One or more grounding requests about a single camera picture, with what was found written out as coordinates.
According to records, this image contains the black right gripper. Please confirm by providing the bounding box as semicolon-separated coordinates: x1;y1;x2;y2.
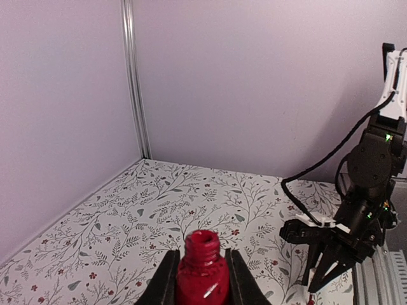
301;219;385;293

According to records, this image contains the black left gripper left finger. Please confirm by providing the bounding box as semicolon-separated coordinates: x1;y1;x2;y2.
134;250;181;305

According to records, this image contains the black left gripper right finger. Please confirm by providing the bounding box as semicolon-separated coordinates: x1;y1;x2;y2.
225;248;271;305

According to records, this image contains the red nail polish bottle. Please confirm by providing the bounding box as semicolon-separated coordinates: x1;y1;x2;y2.
175;230;230;304

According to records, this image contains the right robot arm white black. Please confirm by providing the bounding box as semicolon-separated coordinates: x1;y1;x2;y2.
287;43;406;293

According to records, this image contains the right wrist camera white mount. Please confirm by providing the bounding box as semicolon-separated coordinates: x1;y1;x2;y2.
279;212;350;245

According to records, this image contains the aluminium front rail frame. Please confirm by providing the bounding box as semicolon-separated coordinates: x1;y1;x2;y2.
353;179;406;304

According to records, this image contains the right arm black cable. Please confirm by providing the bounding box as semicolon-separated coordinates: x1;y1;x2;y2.
281;91;398;226

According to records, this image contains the aluminium corner post right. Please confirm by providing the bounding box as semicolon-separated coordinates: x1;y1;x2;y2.
121;0;152;159

